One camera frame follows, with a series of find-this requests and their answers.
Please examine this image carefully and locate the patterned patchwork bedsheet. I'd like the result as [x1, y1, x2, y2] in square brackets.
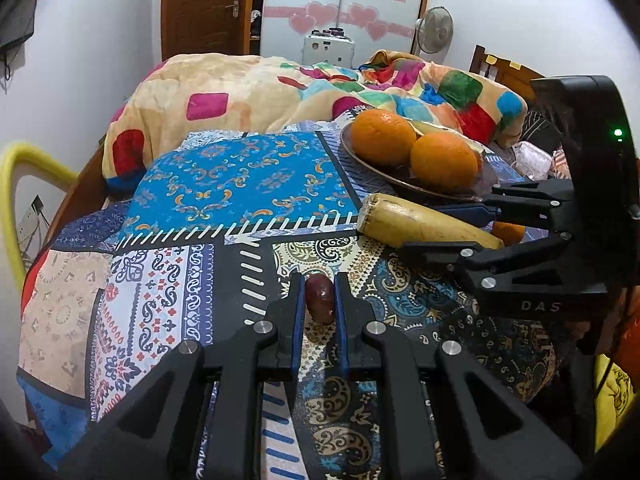
[15, 117, 601, 480]

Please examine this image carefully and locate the standing fan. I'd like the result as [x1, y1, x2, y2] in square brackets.
[412, 6, 455, 59]

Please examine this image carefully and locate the purple plate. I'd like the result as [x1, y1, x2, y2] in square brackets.
[340, 121, 499, 204]

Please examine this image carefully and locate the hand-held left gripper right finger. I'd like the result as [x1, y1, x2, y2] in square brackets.
[334, 272, 584, 480]

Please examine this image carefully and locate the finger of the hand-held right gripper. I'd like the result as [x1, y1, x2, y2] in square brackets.
[400, 232, 611, 294]
[431, 180, 576, 232]

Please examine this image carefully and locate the dark red date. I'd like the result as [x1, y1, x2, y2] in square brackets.
[305, 274, 335, 325]

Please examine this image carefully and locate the black backpack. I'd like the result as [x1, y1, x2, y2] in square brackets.
[522, 109, 565, 150]

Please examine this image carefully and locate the brown wooden door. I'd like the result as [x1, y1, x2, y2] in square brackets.
[161, 0, 252, 62]

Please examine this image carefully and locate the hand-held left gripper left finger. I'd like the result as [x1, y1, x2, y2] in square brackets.
[60, 272, 307, 480]

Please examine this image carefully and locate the short banana piece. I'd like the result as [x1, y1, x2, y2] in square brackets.
[407, 119, 463, 137]

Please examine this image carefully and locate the colourful checked blanket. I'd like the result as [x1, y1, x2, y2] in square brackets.
[102, 50, 529, 194]

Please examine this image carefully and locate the small kumquat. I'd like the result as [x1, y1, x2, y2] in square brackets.
[492, 221, 527, 247]

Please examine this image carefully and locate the black wall television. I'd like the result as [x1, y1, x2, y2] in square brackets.
[0, 0, 66, 55]

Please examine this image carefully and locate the wooden bed headboard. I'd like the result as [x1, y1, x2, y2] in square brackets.
[470, 45, 537, 102]

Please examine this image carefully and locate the yellow cloth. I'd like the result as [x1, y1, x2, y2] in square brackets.
[594, 354, 637, 452]

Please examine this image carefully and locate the yellow foam tube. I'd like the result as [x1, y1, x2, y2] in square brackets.
[0, 142, 81, 282]

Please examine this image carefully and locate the long banana piece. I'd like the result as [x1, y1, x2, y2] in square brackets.
[356, 193, 505, 251]

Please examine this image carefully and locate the wooden bed footboard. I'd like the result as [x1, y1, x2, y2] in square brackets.
[47, 147, 109, 243]

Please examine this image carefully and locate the orange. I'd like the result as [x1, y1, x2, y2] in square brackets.
[410, 131, 480, 194]
[350, 109, 419, 169]

